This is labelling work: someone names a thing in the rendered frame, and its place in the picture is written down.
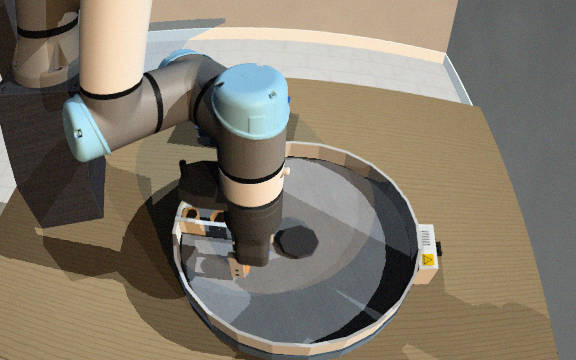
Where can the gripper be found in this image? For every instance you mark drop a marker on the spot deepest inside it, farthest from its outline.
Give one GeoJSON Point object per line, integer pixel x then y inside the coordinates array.
{"type": "Point", "coordinates": [205, 186]}

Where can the blue open-top crate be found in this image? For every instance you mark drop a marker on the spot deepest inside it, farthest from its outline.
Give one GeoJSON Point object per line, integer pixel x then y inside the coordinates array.
{"type": "Point", "coordinates": [204, 138]}

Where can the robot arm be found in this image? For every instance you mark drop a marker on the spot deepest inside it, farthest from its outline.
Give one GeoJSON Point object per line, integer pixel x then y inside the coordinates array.
{"type": "Point", "coordinates": [118, 104]}

